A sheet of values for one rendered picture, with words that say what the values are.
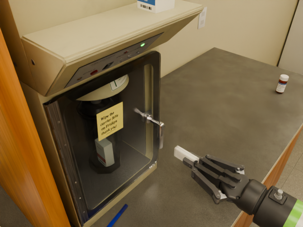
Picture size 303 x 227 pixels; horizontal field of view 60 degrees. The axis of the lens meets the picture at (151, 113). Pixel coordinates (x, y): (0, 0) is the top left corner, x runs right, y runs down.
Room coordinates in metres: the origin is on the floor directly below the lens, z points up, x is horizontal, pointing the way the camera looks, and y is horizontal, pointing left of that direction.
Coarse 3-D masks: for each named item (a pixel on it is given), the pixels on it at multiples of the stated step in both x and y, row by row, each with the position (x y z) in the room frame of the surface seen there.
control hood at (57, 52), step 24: (72, 24) 0.42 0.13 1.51; (96, 24) 0.42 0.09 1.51; (120, 24) 0.42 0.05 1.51; (144, 24) 0.42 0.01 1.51; (168, 24) 0.46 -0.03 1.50; (24, 48) 0.37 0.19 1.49; (48, 48) 0.33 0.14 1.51; (72, 48) 0.33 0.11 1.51; (96, 48) 0.34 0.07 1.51; (120, 48) 0.39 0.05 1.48; (48, 72) 0.33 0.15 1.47; (72, 72) 0.34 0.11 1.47
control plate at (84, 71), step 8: (144, 40) 0.44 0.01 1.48; (152, 40) 0.48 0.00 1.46; (128, 48) 0.42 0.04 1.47; (136, 48) 0.45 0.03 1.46; (144, 48) 0.50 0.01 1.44; (112, 56) 0.40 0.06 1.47; (120, 56) 0.43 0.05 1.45; (88, 64) 0.35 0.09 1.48; (96, 64) 0.38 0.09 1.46; (104, 64) 0.41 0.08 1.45; (112, 64) 0.45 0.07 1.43; (80, 72) 0.36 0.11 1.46; (88, 72) 0.39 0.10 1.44; (72, 80) 0.37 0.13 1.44; (80, 80) 0.40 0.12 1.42
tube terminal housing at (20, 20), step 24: (0, 0) 0.39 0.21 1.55; (24, 0) 0.39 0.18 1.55; (48, 0) 0.42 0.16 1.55; (72, 0) 0.45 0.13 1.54; (96, 0) 0.49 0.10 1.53; (120, 0) 0.53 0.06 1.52; (0, 24) 0.42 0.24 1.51; (24, 24) 0.39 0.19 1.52; (48, 24) 0.41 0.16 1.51; (24, 72) 0.39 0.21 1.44; (48, 96) 0.39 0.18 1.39; (48, 144) 0.39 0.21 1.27; (72, 216) 0.39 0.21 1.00; (96, 216) 0.42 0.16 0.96
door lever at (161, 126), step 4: (148, 116) 0.56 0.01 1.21; (152, 116) 0.57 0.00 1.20; (148, 120) 0.56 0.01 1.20; (152, 120) 0.55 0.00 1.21; (156, 124) 0.54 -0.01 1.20; (160, 124) 0.53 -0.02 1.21; (160, 128) 0.53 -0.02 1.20; (160, 132) 0.53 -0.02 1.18; (160, 136) 0.53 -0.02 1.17; (160, 140) 0.53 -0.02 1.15; (160, 144) 0.53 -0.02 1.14; (160, 148) 0.53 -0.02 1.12
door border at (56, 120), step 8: (48, 104) 0.37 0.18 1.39; (56, 104) 0.38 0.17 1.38; (56, 112) 0.38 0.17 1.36; (48, 120) 0.37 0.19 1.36; (56, 120) 0.38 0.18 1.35; (56, 128) 0.38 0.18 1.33; (64, 128) 0.39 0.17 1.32; (64, 136) 0.38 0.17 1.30; (56, 144) 0.37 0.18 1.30; (64, 144) 0.38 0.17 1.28; (64, 152) 0.38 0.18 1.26; (64, 160) 0.37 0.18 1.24; (72, 160) 0.39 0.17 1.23; (72, 168) 0.38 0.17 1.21; (72, 176) 0.38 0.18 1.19; (72, 184) 0.37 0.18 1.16; (72, 192) 0.37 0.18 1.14; (80, 192) 0.38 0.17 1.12; (80, 200) 0.38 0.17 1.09; (80, 208) 0.38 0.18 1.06; (80, 216) 0.37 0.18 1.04
